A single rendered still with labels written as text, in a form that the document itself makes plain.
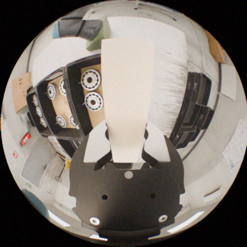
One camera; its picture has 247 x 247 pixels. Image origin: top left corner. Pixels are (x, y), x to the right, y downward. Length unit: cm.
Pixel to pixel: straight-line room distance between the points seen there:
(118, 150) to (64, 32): 50
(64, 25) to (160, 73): 60
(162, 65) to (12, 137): 352
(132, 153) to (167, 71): 54
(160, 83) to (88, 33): 52
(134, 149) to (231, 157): 292
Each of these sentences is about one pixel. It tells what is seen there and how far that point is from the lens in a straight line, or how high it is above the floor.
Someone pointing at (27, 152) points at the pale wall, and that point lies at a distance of 340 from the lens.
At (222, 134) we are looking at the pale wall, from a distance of 295.
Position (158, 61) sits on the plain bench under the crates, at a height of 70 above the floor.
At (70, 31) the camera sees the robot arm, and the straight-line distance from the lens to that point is 45.
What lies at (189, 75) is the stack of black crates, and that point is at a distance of 120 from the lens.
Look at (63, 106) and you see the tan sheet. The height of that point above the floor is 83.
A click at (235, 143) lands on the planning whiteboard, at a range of 287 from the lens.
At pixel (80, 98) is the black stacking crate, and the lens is 41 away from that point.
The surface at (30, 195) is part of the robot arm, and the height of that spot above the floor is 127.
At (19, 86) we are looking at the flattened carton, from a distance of 314.
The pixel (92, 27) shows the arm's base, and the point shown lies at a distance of 46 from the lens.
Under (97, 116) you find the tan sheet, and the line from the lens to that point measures 44.
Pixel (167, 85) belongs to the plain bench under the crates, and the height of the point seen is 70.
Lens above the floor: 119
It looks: 57 degrees down
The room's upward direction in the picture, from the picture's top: 180 degrees counter-clockwise
